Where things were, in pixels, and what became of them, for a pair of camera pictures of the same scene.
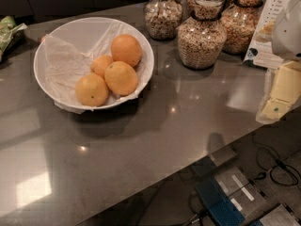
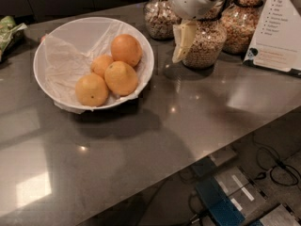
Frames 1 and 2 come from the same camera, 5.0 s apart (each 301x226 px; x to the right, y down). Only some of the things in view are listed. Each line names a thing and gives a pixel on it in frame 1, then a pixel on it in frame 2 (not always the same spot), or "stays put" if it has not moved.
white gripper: x=288 y=35 → x=187 y=1
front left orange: x=91 y=89 stays put
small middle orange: x=101 y=63 stays put
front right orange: x=120 y=78 stays put
